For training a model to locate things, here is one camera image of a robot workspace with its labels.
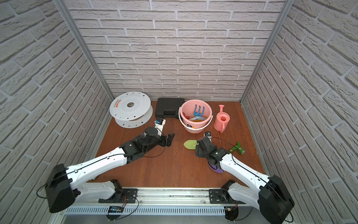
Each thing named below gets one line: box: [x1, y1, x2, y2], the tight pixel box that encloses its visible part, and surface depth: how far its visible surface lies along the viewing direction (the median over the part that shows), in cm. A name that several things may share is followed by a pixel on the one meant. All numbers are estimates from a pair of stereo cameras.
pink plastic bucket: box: [178, 98, 214, 134], surface depth 97 cm
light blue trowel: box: [188, 116, 204, 121], surface depth 99 cm
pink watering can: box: [213, 104, 231, 133], surface depth 97 cm
